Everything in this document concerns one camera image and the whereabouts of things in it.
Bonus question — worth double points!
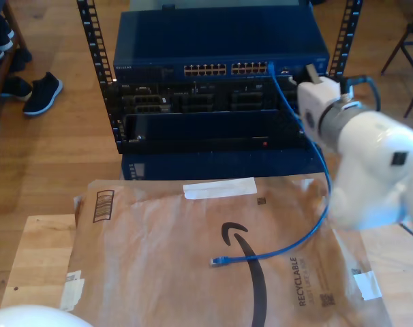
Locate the blue network cable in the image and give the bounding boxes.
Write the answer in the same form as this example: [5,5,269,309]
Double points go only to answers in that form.
[209,61,332,269]

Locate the blue network switch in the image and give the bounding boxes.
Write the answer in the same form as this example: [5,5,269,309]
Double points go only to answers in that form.
[112,10,331,82]

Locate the brown packing paper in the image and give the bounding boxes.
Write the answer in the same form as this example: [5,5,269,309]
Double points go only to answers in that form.
[56,175,395,327]

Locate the long white tape strip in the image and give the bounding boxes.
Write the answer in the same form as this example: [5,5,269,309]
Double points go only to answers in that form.
[182,176,258,200]

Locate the dark shoe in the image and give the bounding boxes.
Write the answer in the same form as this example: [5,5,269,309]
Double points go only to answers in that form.
[12,48,33,73]

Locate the black rack frame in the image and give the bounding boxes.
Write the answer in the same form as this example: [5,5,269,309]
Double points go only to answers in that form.
[76,0,364,156]

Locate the black chassis blue panel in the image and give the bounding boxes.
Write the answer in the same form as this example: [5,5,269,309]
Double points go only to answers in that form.
[119,109,325,155]

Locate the wooden shoe rack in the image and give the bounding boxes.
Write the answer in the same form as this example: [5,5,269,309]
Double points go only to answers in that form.
[0,0,29,120]

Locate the black sneaker white sole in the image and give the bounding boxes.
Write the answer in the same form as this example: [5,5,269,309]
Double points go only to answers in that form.
[23,71,64,119]

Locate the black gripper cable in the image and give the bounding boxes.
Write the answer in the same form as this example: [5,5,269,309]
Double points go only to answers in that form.
[344,75,382,112]

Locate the short white tape piece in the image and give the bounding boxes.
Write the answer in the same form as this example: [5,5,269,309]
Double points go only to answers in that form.
[352,270,383,301]

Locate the dark metal chair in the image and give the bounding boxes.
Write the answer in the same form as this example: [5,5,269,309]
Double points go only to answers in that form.
[380,5,413,119]

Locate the black server unit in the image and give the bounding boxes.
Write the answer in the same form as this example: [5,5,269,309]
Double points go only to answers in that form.
[104,80,330,115]

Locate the white paper label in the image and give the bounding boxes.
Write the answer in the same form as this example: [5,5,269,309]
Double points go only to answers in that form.
[58,270,85,313]

